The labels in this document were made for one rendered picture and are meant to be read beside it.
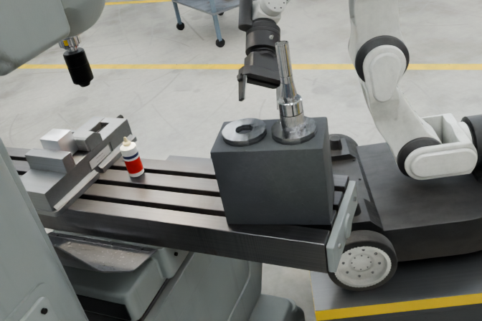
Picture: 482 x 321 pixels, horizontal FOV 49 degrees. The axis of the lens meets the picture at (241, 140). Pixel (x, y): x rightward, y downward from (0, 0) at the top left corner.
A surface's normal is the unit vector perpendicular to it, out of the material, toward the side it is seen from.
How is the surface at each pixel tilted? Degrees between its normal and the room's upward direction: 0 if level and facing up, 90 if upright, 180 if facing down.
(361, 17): 90
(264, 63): 54
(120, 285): 0
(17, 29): 90
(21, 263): 89
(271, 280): 0
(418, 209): 0
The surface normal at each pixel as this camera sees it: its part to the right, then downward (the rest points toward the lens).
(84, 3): 0.92, 0.32
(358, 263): -0.01, 0.52
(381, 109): 0.04, 0.83
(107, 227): -0.37, 0.54
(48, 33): 0.92, 0.06
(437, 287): -0.17, -0.84
